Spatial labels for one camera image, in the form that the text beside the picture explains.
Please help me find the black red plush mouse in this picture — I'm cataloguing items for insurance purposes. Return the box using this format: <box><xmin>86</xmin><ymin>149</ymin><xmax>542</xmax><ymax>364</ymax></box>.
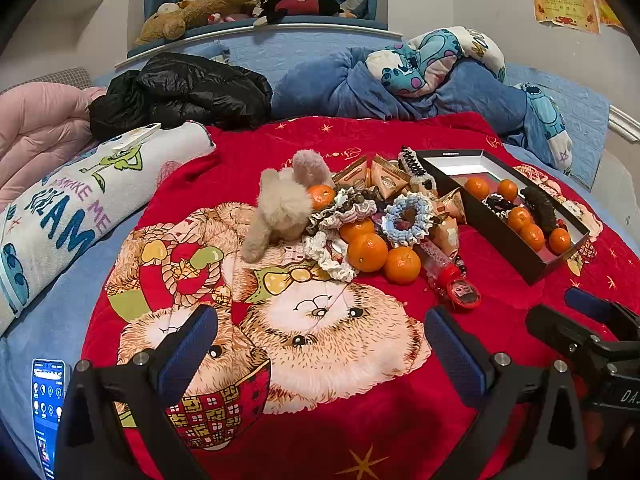
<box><xmin>252</xmin><ymin>0</ymin><xmax>346</xmax><ymax>27</ymax></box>

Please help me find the grey checked pillow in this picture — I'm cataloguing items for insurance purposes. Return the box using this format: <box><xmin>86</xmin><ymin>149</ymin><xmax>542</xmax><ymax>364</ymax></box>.
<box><xmin>0</xmin><ymin>66</ymin><xmax>93</xmax><ymax>98</ymax></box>

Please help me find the black patterned scrunchie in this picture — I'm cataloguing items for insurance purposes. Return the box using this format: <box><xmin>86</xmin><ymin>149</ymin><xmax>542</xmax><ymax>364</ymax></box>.
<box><xmin>482</xmin><ymin>192</ymin><xmax>516</xmax><ymax>221</ymax></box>

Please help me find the blue plush blanket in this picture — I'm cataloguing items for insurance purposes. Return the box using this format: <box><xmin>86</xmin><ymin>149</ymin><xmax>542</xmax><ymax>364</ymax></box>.
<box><xmin>272</xmin><ymin>46</ymin><xmax>573</xmax><ymax>168</ymax></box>

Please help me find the pink quilt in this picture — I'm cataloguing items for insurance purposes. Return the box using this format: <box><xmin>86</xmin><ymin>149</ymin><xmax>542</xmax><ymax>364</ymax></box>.
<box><xmin>0</xmin><ymin>82</ymin><xmax>108</xmax><ymax>211</ymax></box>

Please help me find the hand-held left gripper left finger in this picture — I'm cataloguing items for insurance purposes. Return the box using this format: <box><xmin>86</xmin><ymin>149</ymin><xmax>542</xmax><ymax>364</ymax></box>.
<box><xmin>55</xmin><ymin>305</ymin><xmax>218</xmax><ymax>480</ymax></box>

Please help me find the large yellow wall certificate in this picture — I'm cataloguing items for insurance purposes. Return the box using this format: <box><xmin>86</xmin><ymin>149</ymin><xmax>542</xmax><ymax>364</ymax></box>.
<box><xmin>531</xmin><ymin>0</ymin><xmax>601</xmax><ymax>35</ymax></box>

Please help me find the orange wall certificate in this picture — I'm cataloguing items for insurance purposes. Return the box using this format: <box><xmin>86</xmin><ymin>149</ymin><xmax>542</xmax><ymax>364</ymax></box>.
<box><xmin>592</xmin><ymin>0</ymin><xmax>626</xmax><ymax>30</ymax></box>

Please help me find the white bed rail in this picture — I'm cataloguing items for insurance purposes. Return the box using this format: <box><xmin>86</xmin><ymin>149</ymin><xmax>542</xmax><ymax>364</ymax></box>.
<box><xmin>607</xmin><ymin>105</ymin><xmax>640</xmax><ymax>141</ymax></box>

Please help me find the clear bottle with red cap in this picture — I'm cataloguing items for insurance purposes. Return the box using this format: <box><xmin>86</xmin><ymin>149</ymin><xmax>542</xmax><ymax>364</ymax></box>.
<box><xmin>419</xmin><ymin>237</ymin><xmax>483</xmax><ymax>313</ymax></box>

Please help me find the beige plush bunny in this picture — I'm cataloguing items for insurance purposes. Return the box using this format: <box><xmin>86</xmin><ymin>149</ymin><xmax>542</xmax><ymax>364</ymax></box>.
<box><xmin>240</xmin><ymin>149</ymin><xmax>333</xmax><ymax>263</ymax></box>

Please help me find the smartphone with lit screen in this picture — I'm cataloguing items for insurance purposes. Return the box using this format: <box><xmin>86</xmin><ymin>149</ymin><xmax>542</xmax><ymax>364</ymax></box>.
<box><xmin>31</xmin><ymin>358</ymin><xmax>68</xmax><ymax>480</ymax></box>

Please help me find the white lace scrunchie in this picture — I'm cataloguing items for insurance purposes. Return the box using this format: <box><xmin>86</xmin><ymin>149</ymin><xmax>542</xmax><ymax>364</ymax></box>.
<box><xmin>300</xmin><ymin>232</ymin><xmax>357</xmax><ymax>283</ymax></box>

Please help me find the black cardboard box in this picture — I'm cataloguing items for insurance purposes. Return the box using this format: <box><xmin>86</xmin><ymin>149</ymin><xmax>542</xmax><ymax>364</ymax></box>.
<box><xmin>416</xmin><ymin>149</ymin><xmax>592</xmax><ymax>286</ymax></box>

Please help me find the black puffer jacket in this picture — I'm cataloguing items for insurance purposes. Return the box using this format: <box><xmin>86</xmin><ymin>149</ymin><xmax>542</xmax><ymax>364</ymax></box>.
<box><xmin>89</xmin><ymin>52</ymin><xmax>273</xmax><ymax>141</ymax></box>

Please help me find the blue white knitted scrunchie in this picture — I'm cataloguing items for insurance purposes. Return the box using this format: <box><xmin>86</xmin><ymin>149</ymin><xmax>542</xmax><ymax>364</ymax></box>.
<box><xmin>381</xmin><ymin>192</ymin><xmax>435</xmax><ymax>247</ymax></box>

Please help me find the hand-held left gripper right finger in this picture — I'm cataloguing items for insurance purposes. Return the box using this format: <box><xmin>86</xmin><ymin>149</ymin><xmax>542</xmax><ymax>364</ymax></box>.
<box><xmin>425</xmin><ymin>306</ymin><xmax>588</xmax><ymax>480</ymax></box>

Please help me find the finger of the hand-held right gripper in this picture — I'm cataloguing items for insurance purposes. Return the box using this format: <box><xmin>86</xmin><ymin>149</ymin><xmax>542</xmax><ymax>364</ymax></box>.
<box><xmin>525</xmin><ymin>304</ymin><xmax>608</xmax><ymax>368</ymax></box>
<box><xmin>564</xmin><ymin>287</ymin><xmax>640</xmax><ymax>333</ymax></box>

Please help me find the fuzzy white hair claw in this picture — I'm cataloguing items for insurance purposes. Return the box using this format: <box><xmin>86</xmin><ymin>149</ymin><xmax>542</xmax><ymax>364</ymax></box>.
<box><xmin>397</xmin><ymin>146</ymin><xmax>438</xmax><ymax>196</ymax></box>

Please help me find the white cartoon print pillow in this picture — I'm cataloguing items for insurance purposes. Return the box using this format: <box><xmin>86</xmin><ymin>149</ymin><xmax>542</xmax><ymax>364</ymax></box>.
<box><xmin>0</xmin><ymin>121</ymin><xmax>216</xmax><ymax>336</ymax></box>

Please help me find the blue white window ledge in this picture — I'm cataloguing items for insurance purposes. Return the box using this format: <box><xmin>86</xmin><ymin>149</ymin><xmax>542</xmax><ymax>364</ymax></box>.
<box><xmin>114</xmin><ymin>15</ymin><xmax>405</xmax><ymax>68</ymax></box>

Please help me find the white phone case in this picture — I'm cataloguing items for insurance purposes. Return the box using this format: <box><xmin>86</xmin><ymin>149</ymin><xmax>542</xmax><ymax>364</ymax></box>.
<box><xmin>112</xmin><ymin>122</ymin><xmax>162</xmax><ymax>153</ymax></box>

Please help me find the blue cartoon print pillow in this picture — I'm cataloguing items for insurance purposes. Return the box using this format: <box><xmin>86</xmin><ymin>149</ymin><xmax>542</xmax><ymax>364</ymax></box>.
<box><xmin>365</xmin><ymin>26</ymin><xmax>507</xmax><ymax>97</ymax></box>

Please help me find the red bear print blanket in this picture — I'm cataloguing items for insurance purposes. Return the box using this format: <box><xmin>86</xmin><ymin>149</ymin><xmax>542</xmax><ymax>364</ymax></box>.
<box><xmin>82</xmin><ymin>112</ymin><xmax>640</xmax><ymax>480</ymax></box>

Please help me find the long brown plush dog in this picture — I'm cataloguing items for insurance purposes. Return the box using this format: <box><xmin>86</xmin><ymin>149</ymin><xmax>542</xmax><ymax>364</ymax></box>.
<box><xmin>134</xmin><ymin>0</ymin><xmax>298</xmax><ymax>46</ymax></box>

